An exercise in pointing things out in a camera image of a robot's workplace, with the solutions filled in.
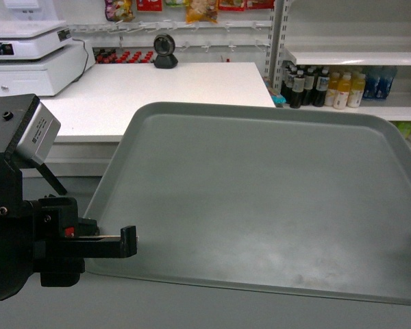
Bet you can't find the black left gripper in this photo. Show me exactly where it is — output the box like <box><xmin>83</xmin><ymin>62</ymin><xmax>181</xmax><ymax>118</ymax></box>
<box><xmin>32</xmin><ymin>195</ymin><xmax>137</xmax><ymax>287</ymax></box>

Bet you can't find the grey rectangular serving tray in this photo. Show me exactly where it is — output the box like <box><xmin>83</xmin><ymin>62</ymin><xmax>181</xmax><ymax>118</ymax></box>
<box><xmin>86</xmin><ymin>102</ymin><xmax>411</xmax><ymax>305</ymax></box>

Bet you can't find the white checkout counter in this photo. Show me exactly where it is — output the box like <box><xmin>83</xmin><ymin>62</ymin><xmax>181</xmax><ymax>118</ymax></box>
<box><xmin>41</xmin><ymin>62</ymin><xmax>274</xmax><ymax>177</ymax></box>

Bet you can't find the black round barcode scanner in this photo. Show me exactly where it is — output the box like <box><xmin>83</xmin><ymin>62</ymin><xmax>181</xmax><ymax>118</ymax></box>
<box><xmin>153</xmin><ymin>34</ymin><xmax>178</xmax><ymax>69</ymax></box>

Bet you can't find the white cash register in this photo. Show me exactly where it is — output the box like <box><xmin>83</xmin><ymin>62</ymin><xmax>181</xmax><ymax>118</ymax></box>
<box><xmin>0</xmin><ymin>1</ymin><xmax>95</xmax><ymax>97</ymax></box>

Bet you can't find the purple snack bag hanging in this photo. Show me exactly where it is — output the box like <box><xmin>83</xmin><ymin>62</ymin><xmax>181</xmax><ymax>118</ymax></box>
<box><xmin>104</xmin><ymin>0</ymin><xmax>134</xmax><ymax>22</ymax></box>

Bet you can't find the red snack bag hanging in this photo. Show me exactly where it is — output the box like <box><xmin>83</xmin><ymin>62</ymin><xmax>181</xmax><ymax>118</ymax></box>
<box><xmin>136</xmin><ymin>0</ymin><xmax>162</xmax><ymax>12</ymax></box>

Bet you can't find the yellow snack bag hanging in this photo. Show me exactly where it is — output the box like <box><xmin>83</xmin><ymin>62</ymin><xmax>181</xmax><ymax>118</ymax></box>
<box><xmin>186</xmin><ymin>0</ymin><xmax>219</xmax><ymax>23</ymax></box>

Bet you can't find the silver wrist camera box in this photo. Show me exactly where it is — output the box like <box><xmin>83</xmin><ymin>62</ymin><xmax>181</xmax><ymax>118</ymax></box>
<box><xmin>16</xmin><ymin>103</ymin><xmax>61</xmax><ymax>167</ymax></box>

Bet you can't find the black register cable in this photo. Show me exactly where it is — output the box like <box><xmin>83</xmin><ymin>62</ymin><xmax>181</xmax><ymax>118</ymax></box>
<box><xmin>71</xmin><ymin>37</ymin><xmax>90</xmax><ymax>83</ymax></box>

